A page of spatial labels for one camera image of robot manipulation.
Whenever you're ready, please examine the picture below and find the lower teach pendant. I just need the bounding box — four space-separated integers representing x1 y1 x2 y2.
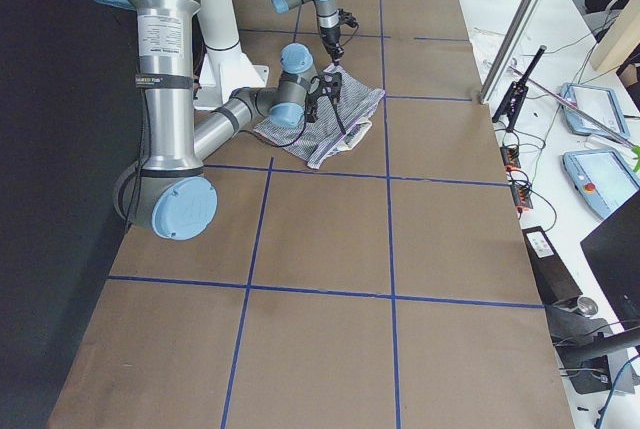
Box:
562 149 639 219

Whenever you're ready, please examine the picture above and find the black monitor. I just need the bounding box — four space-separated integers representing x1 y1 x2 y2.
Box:
580 194 639 319

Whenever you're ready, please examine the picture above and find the striped polo shirt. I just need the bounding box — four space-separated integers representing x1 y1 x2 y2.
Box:
254 66 385 169

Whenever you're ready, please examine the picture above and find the black box with label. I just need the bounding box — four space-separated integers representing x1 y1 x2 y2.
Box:
522 226 582 305

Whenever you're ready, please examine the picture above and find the black camera stand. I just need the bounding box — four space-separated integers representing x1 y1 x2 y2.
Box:
492 45 547 133

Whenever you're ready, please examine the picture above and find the beige wooden board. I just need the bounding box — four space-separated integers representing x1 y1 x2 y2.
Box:
591 0 639 71

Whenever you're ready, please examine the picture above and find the black monitor arm base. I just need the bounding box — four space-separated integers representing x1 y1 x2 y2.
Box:
545 306 639 395

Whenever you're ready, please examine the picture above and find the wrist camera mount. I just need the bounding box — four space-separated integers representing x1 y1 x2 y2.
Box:
338 8 359 30
320 72 342 105

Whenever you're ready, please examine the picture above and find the aluminium frame post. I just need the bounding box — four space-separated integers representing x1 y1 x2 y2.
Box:
479 0 541 104

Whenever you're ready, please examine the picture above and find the upper teach pendant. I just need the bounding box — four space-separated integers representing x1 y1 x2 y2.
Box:
560 83 630 139

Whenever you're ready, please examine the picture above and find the orange black USB hub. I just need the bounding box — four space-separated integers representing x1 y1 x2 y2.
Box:
500 146 521 172

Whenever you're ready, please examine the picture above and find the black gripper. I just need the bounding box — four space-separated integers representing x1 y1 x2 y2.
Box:
319 26 344 66
304 76 346 135

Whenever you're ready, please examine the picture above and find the silver metal rod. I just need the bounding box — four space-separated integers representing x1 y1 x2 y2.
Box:
528 78 639 155

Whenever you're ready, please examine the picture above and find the teach pendant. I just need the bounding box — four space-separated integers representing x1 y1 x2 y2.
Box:
562 149 639 219
560 83 630 139

